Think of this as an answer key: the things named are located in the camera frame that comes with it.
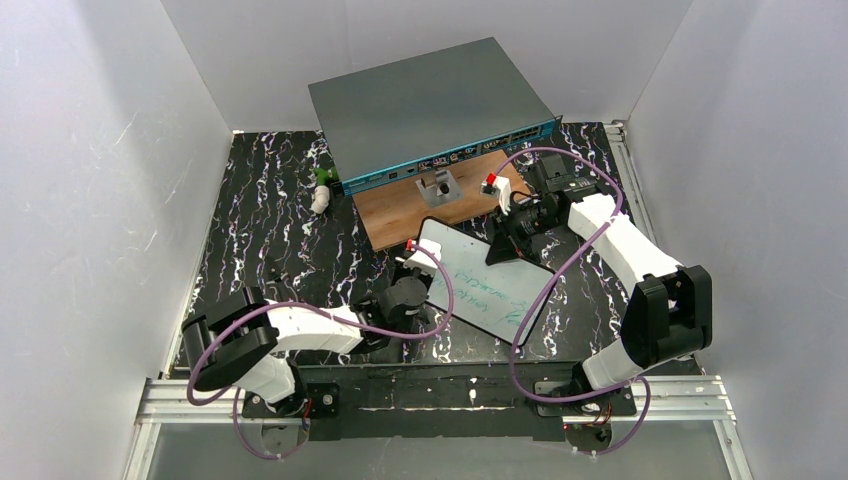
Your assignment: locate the small whiteboard black frame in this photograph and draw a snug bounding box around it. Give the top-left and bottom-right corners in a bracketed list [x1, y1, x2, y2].
[419, 218, 554, 344]

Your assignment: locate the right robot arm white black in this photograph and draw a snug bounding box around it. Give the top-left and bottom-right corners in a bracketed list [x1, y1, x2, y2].
[480, 149, 713, 403]

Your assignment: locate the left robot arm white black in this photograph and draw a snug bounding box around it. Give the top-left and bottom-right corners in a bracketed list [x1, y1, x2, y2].
[181, 259, 440, 412]

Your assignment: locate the wooden board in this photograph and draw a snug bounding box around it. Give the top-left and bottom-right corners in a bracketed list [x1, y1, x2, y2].
[353, 151, 507, 251]

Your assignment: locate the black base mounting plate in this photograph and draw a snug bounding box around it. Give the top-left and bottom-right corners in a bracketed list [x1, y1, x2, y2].
[241, 360, 637, 443]

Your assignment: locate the green white plastic toy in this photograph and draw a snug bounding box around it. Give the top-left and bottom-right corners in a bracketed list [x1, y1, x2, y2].
[310, 167, 339, 215]

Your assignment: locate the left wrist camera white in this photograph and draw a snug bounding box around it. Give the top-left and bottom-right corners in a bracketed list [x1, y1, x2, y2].
[403, 239, 442, 276]

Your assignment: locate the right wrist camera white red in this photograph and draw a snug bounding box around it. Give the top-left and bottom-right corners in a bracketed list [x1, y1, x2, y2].
[479, 173, 512, 215]

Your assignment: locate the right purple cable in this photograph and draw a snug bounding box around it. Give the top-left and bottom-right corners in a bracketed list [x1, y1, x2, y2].
[493, 146, 652, 458]

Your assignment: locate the silver metal bracket mount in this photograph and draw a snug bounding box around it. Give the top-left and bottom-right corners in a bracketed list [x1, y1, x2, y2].
[415, 168, 463, 208]

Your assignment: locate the grey teal network switch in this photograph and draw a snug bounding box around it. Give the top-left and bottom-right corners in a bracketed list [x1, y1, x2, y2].
[308, 37, 561, 196]

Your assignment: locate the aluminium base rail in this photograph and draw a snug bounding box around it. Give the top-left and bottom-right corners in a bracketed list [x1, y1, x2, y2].
[124, 368, 752, 479]

